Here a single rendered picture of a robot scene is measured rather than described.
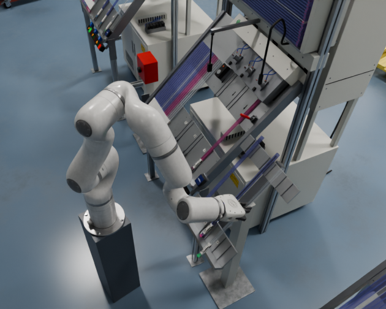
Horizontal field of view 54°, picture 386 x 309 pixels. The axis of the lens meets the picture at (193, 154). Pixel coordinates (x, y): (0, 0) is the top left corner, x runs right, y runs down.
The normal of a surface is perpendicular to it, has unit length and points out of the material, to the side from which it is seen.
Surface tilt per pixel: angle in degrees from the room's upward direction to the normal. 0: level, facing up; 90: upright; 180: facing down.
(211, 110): 0
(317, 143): 0
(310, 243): 0
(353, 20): 90
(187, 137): 46
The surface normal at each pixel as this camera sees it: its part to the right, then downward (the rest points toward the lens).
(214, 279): 0.04, -0.67
